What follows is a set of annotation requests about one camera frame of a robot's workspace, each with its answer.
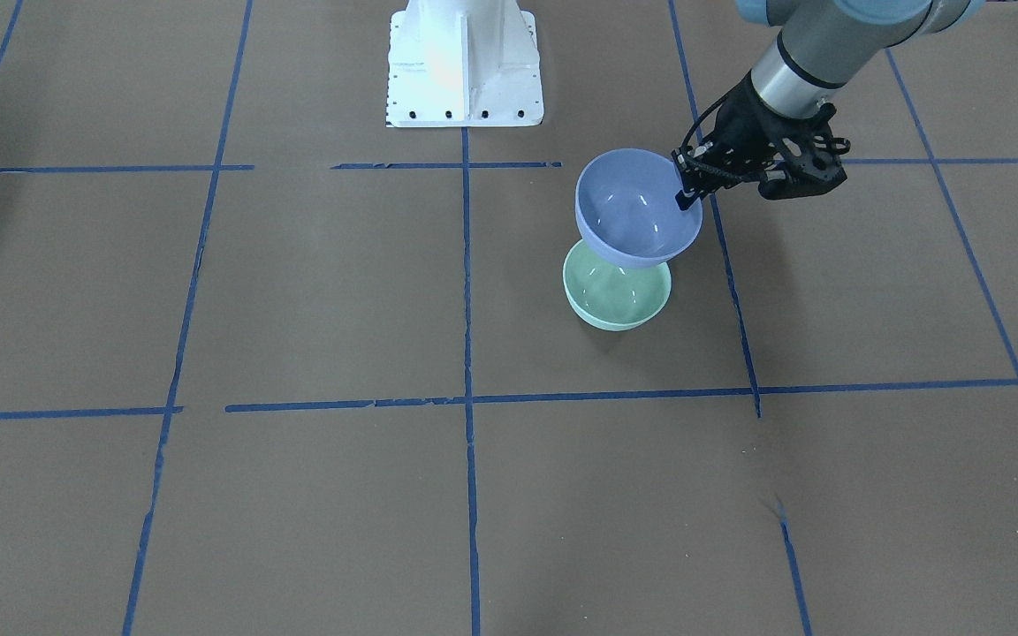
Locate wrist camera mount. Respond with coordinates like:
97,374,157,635
758,102,851,201

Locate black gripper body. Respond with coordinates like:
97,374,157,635
695,72,797,182

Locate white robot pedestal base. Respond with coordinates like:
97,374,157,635
385,1,545,128

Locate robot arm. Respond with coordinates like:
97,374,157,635
671,1,981,210

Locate green ceramic bowl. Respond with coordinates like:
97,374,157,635
561,240,673,331

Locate blue ceramic bowl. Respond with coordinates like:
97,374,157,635
574,148,703,269

